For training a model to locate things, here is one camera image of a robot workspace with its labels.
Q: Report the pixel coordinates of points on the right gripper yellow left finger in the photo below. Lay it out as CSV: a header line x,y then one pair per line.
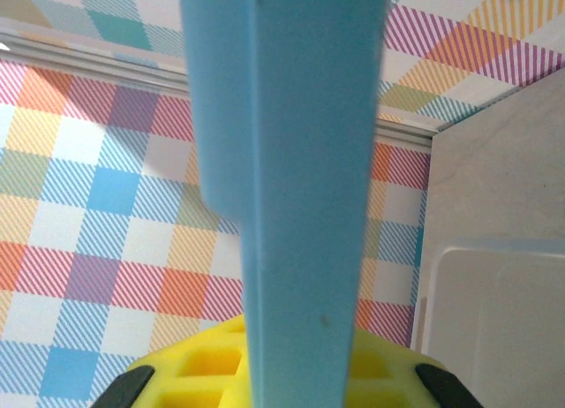
x,y
198,368

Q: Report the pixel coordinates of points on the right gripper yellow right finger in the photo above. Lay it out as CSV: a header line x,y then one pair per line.
x,y
384,381

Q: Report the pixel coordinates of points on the blue plastic lid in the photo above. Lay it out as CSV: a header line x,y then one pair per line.
x,y
300,160

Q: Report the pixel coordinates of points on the clear plastic storage bin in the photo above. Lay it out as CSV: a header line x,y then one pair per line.
x,y
494,319

